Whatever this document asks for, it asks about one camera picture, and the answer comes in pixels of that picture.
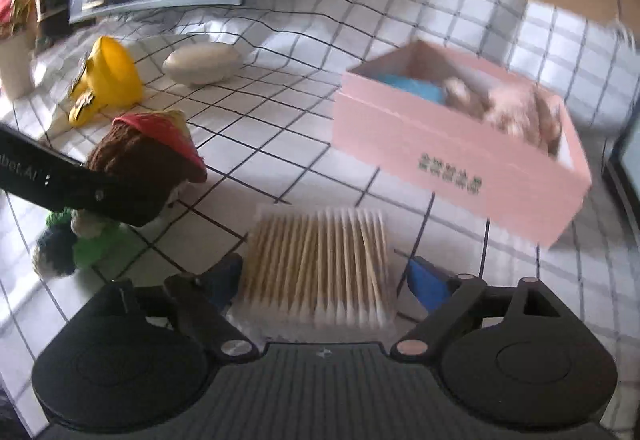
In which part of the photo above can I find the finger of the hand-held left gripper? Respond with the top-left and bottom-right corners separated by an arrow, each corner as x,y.
64,164 -> 169,228

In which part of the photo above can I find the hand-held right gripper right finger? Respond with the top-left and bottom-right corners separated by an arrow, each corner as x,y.
390,257 -> 582,362

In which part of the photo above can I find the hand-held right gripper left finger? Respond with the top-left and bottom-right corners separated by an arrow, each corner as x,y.
75,253 -> 260,363

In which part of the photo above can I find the knitted doll with brown hat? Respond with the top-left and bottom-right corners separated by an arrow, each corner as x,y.
32,110 -> 208,278

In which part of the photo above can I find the pack of cotton swabs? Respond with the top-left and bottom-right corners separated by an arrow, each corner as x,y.
232,205 -> 402,337

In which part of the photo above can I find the pink cardboard box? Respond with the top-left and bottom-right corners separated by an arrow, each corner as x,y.
331,40 -> 594,249

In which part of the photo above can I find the pink knitted plush item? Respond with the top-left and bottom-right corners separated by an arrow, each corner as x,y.
442,76 -> 564,157

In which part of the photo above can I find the blue face mask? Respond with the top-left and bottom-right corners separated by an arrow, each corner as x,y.
375,72 -> 447,106

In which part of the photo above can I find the yellow plastic toy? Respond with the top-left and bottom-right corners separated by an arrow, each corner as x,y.
67,36 -> 145,129

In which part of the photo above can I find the white oval soap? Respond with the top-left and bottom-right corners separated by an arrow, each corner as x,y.
162,42 -> 241,86

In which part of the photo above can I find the white black checked tablecloth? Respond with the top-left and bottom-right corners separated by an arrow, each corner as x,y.
0,0 -> 640,440

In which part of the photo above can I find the black framed panel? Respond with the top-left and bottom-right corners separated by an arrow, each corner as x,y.
602,119 -> 640,221

